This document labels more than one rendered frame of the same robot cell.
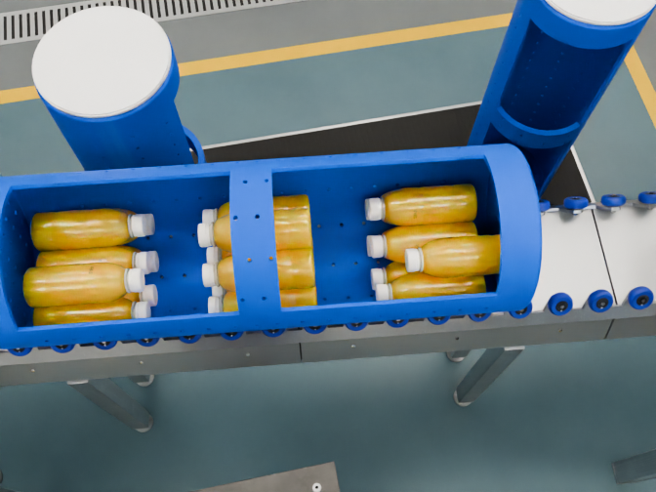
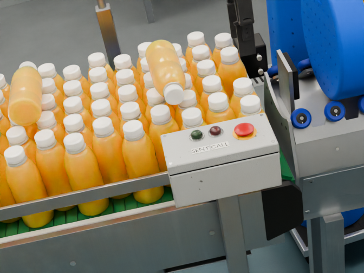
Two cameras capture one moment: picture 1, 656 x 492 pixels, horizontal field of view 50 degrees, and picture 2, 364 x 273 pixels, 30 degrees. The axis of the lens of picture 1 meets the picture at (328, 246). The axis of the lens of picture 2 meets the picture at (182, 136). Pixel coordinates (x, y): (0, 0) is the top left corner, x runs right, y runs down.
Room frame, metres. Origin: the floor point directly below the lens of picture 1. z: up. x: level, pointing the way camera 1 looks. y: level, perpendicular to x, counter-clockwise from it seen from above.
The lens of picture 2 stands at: (-0.85, 0.80, 1.84)
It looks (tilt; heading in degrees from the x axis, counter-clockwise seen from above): 36 degrees down; 4
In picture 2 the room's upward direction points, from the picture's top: 11 degrees counter-clockwise
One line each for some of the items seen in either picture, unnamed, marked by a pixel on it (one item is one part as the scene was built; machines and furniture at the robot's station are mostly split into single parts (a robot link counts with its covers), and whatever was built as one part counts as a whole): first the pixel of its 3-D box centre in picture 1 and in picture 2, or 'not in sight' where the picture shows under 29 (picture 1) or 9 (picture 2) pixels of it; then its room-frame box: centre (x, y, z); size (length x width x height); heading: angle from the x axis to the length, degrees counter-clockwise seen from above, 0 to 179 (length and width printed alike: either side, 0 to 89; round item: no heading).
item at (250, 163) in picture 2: not in sight; (220, 159); (0.12, 0.80, 1.05); 0.20 x 0.10 x 0.10; 96
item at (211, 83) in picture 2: not in sight; (211, 83); (0.35, 0.80, 1.07); 0.04 x 0.04 x 0.02
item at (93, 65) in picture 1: (102, 60); not in sight; (0.91, 0.46, 1.03); 0.28 x 0.28 x 0.01
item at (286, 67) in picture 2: not in sight; (288, 83); (0.43, 0.62, 0.99); 0.10 x 0.02 x 0.12; 6
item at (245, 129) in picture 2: not in sight; (244, 130); (0.13, 0.75, 1.11); 0.04 x 0.04 x 0.01
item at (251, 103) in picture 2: not in sight; (250, 103); (0.26, 0.73, 1.07); 0.04 x 0.04 x 0.02
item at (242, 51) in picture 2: not in sight; (245, 37); (0.22, 0.72, 1.24); 0.03 x 0.01 x 0.07; 96
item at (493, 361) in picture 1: (483, 372); not in sight; (0.46, -0.43, 0.31); 0.06 x 0.06 x 0.63; 6
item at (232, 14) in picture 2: not in sight; (236, 19); (0.29, 0.73, 1.24); 0.03 x 0.01 x 0.07; 96
